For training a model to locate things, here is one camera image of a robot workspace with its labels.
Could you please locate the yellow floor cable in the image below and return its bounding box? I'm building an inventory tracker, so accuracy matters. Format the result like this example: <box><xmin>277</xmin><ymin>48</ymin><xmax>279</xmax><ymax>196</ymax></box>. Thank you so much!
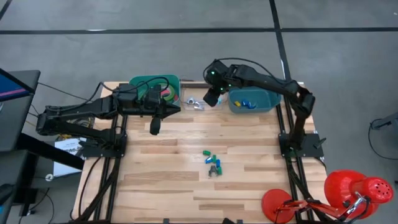
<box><xmin>26</xmin><ymin>114</ymin><xmax>94</xmax><ymax>140</ymax></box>

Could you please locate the red desk lamp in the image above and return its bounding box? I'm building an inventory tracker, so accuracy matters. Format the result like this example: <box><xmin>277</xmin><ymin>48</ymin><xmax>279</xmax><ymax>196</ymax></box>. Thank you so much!
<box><xmin>261</xmin><ymin>169</ymin><xmax>394</xmax><ymax>224</ymax></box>

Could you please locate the clear plastic bin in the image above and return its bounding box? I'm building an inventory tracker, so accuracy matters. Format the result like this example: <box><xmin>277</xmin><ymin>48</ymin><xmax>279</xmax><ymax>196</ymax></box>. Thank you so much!
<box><xmin>179</xmin><ymin>80</ymin><xmax>228</xmax><ymax>112</ymax></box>

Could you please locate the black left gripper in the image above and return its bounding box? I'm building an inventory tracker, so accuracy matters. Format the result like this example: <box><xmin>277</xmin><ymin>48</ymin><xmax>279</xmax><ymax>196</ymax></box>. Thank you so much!
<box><xmin>136</xmin><ymin>86</ymin><xmax>181</xmax><ymax>135</ymax></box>

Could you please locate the monitor with blue screen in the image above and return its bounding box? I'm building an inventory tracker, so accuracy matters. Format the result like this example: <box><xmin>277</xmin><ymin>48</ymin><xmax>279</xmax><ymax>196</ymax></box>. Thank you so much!
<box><xmin>0</xmin><ymin>67</ymin><xmax>35</xmax><ymax>103</ymax></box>

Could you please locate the dull dark teal bin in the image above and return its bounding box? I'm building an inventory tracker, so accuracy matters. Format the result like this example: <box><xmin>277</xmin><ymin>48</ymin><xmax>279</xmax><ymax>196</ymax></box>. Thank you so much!
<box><xmin>227</xmin><ymin>86</ymin><xmax>282</xmax><ymax>114</ymax></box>

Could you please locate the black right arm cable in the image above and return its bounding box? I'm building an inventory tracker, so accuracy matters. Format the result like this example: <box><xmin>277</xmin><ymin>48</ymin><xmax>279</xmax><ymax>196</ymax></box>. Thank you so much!
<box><xmin>203</xmin><ymin>57</ymin><xmax>277</xmax><ymax>82</ymax></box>

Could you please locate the white paper sheet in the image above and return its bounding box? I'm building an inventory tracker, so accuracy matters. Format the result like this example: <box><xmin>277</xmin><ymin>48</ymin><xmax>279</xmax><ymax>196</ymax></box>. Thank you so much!
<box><xmin>52</xmin><ymin>136</ymin><xmax>88</xmax><ymax>179</ymax></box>

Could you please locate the grey stand foot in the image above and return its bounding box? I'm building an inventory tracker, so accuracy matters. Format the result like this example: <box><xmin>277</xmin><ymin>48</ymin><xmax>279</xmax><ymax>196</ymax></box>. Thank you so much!
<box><xmin>369</xmin><ymin>112</ymin><xmax>398</xmax><ymax>131</ymax></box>

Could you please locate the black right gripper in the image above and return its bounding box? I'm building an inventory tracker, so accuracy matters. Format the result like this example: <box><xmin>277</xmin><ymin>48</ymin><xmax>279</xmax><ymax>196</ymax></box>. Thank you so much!
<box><xmin>203</xmin><ymin>81</ymin><xmax>231</xmax><ymax>108</ymax></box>

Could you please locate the red tape roll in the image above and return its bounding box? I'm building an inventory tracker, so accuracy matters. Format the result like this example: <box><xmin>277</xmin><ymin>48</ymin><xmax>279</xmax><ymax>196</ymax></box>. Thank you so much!
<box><xmin>160</xmin><ymin>88</ymin><xmax>179</xmax><ymax>103</ymax></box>

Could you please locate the wide green tape roll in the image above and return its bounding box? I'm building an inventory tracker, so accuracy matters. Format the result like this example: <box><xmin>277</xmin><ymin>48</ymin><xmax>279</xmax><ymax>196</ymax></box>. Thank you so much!
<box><xmin>160</xmin><ymin>83</ymin><xmax>177</xmax><ymax>103</ymax></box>

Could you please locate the black desk leg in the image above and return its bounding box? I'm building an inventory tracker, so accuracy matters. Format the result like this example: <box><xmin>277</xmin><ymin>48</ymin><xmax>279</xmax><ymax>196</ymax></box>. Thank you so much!
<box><xmin>15</xmin><ymin>133</ymin><xmax>85</xmax><ymax>171</ymax></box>

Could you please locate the bright teal plastic bin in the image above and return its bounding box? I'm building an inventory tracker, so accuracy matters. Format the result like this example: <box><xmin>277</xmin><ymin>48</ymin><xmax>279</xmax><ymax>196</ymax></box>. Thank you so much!
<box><xmin>129</xmin><ymin>73</ymin><xmax>181</xmax><ymax>111</ymax></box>

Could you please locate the grey staple remover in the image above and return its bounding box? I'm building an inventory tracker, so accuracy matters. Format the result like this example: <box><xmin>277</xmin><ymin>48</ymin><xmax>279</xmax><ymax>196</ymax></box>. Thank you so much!
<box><xmin>185</xmin><ymin>96</ymin><xmax>206</xmax><ymax>105</ymax></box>

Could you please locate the black table frame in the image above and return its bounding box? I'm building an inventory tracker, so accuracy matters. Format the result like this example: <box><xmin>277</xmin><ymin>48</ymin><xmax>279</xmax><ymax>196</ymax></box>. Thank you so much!
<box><xmin>70</xmin><ymin>80</ymin><xmax>327</xmax><ymax>224</ymax></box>

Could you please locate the black left camera cable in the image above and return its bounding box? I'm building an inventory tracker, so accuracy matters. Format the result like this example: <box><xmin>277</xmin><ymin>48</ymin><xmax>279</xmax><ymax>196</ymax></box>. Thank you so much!
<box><xmin>99</xmin><ymin>76</ymin><xmax>170</xmax><ymax>94</ymax></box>

